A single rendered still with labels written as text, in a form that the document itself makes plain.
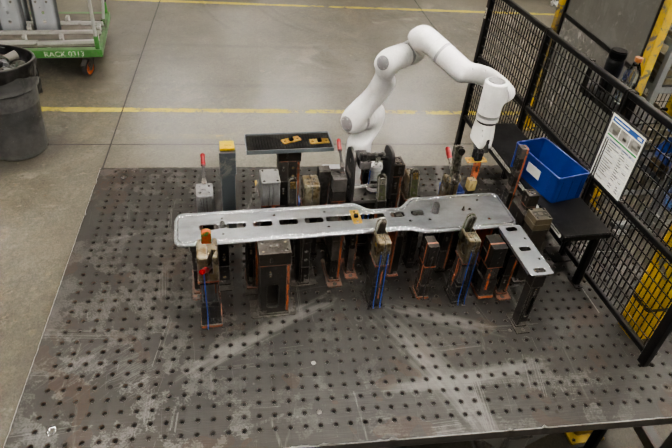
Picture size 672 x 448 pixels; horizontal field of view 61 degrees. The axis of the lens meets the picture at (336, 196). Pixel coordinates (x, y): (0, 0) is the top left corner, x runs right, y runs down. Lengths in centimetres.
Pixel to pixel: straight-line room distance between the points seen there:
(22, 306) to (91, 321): 120
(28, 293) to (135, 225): 102
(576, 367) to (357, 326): 84
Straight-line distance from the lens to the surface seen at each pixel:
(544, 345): 246
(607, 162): 258
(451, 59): 223
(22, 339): 340
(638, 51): 422
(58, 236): 395
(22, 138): 464
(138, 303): 242
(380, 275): 228
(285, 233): 222
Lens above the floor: 244
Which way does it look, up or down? 36 degrees down
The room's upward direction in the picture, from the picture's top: 6 degrees clockwise
